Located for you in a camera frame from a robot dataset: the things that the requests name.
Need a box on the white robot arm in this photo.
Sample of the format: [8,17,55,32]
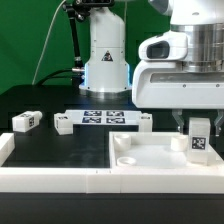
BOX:
[83,0,224,129]

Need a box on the white square table top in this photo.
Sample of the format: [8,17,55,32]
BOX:
[109,132,218,169]

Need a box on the black cable connector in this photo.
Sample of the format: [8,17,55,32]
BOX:
[36,67,84,86]

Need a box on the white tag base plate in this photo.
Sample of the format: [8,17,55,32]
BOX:
[65,110,141,125]

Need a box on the white U-shaped obstacle fence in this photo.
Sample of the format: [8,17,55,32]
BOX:
[0,133,224,194]

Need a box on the grey cable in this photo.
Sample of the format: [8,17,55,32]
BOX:
[31,0,68,86]

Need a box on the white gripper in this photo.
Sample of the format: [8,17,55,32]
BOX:
[132,31,224,135]

